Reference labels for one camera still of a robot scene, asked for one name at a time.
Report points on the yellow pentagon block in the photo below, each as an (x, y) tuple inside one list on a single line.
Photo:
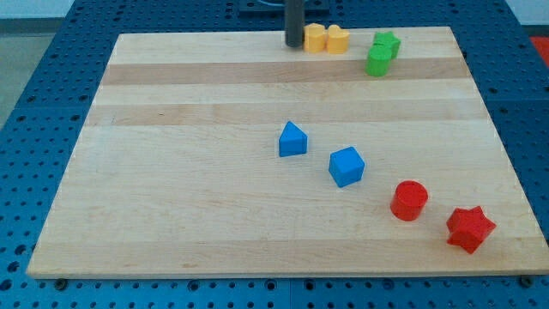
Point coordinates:
[(314, 38)]

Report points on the wooden board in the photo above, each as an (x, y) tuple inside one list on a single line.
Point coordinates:
[(176, 172)]

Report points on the yellow heart block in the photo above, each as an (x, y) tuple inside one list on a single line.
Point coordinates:
[(338, 39)]

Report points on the green cylinder block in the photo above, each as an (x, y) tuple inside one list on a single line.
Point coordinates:
[(378, 61)]

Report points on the red cylinder block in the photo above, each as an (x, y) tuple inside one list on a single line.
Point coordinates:
[(408, 201)]

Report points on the blue cube block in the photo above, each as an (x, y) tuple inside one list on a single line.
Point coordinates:
[(346, 166)]

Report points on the red star block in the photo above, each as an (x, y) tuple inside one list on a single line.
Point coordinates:
[(469, 228)]

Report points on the green star block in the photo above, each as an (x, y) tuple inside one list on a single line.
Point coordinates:
[(388, 40)]

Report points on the blue triangle block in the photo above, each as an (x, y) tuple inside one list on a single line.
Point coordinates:
[(292, 141)]

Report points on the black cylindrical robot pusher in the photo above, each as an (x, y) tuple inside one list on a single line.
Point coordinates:
[(294, 19)]

